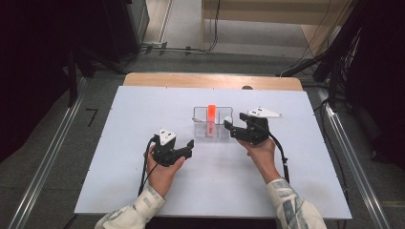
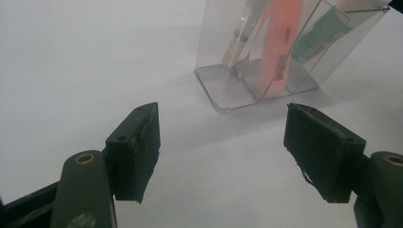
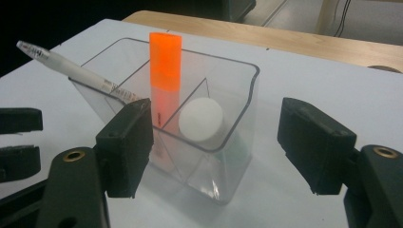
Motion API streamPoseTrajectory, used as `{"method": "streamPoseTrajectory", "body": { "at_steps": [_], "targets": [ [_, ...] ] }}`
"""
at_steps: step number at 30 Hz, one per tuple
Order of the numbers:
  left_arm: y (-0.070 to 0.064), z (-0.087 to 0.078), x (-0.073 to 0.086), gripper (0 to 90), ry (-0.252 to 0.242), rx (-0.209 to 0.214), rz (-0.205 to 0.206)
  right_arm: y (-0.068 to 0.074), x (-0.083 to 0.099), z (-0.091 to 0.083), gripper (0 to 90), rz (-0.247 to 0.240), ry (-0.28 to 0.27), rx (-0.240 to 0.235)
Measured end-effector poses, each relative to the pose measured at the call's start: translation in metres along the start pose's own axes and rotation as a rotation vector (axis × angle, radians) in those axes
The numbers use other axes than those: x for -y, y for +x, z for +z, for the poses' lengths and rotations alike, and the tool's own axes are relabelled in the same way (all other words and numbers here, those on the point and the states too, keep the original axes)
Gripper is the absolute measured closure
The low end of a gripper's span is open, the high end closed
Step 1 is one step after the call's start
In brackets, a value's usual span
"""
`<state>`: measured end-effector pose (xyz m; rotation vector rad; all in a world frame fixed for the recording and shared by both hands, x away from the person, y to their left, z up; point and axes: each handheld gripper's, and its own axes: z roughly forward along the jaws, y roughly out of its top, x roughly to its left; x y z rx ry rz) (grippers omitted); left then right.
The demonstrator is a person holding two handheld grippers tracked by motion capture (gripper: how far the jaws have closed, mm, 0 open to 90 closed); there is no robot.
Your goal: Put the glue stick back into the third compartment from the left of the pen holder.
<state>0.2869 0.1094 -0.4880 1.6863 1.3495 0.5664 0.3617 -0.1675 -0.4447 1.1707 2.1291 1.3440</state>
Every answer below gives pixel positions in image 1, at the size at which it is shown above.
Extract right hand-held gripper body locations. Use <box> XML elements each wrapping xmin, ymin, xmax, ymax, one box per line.
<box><xmin>244</xmin><ymin>107</ymin><xmax>284</xmax><ymax>146</ymax></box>

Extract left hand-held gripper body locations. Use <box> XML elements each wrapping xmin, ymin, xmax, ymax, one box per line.
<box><xmin>152</xmin><ymin>128</ymin><xmax>181</xmax><ymax>167</ymax></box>

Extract clear plastic organizer box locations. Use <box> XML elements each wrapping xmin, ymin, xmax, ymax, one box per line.
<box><xmin>191</xmin><ymin>106</ymin><xmax>234</xmax><ymax>139</ymax></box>

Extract orange highlighter marker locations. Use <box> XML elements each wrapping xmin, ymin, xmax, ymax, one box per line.
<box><xmin>206</xmin><ymin>104</ymin><xmax>218</xmax><ymax>138</ymax></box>

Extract person's left hand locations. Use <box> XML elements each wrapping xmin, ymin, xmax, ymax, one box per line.
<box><xmin>143</xmin><ymin>142</ymin><xmax>186</xmax><ymax>198</ymax></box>

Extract person's right hand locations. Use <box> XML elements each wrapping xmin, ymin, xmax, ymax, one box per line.
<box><xmin>237</xmin><ymin>136</ymin><xmax>281</xmax><ymax>184</ymax></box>

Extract light wooden furniture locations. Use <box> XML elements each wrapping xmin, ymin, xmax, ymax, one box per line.
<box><xmin>201</xmin><ymin>0</ymin><xmax>354</xmax><ymax>58</ymax></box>

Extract dark cabinet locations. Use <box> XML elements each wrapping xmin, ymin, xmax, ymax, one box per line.
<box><xmin>104</xmin><ymin>0</ymin><xmax>151</xmax><ymax>63</ymax></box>

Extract dark curtain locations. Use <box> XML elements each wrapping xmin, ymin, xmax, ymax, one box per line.
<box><xmin>0</xmin><ymin>0</ymin><xmax>106</xmax><ymax>163</ymax></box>
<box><xmin>347</xmin><ymin>0</ymin><xmax>405</xmax><ymax>170</ymax></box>

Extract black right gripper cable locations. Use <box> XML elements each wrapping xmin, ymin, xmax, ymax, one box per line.
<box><xmin>268</xmin><ymin>132</ymin><xmax>290</xmax><ymax>184</ymax></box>

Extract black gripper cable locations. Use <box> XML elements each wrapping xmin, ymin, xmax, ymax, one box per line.
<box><xmin>268</xmin><ymin>132</ymin><xmax>290</xmax><ymax>184</ymax></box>
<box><xmin>138</xmin><ymin>135</ymin><xmax>160</xmax><ymax>196</ymax></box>

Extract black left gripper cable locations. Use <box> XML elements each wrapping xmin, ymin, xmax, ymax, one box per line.
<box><xmin>138</xmin><ymin>135</ymin><xmax>160</xmax><ymax>196</ymax></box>

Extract aluminium floor rail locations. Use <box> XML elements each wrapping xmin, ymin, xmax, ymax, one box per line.
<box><xmin>8</xmin><ymin>77</ymin><xmax>89</xmax><ymax>229</ymax></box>
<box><xmin>316</xmin><ymin>87</ymin><xmax>393</xmax><ymax>229</ymax></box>

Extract floor cables with clips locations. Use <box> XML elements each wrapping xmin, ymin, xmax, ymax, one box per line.
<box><xmin>139</xmin><ymin>41</ymin><xmax>208</xmax><ymax>55</ymax></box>

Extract black frame with cables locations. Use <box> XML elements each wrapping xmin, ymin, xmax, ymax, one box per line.
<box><xmin>276</xmin><ymin>18</ymin><xmax>364</xmax><ymax>111</ymax></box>

